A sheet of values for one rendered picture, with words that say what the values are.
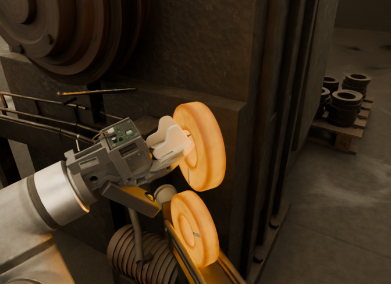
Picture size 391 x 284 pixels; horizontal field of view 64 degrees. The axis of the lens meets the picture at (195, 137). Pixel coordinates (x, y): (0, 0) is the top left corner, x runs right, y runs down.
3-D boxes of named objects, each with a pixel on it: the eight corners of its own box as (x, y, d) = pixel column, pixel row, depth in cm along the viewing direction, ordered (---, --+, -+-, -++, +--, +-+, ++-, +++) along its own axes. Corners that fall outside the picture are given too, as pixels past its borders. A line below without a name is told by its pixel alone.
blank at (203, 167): (185, 91, 59) (168, 93, 58) (227, 116, 46) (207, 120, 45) (188, 163, 66) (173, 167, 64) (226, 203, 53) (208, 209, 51)
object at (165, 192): (176, 200, 83) (174, 181, 81) (190, 220, 76) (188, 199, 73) (154, 207, 81) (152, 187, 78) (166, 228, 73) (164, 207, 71)
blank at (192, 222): (195, 254, 73) (182, 259, 71) (177, 189, 73) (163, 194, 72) (228, 270, 59) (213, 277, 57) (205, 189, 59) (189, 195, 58)
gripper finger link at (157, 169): (186, 155, 49) (134, 182, 48) (188, 162, 50) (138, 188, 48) (174, 141, 53) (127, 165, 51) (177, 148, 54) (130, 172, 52)
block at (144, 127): (152, 178, 103) (146, 112, 91) (172, 185, 100) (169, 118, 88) (130, 197, 95) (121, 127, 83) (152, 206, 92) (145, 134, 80)
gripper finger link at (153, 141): (194, 108, 51) (142, 132, 49) (202, 136, 55) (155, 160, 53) (186, 101, 54) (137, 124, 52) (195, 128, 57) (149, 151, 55)
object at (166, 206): (193, 230, 77) (191, 193, 73) (194, 231, 77) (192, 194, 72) (164, 240, 75) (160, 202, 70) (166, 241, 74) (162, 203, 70)
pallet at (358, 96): (204, 114, 271) (205, 64, 249) (244, 85, 331) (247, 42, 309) (355, 155, 216) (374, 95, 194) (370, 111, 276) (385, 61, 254)
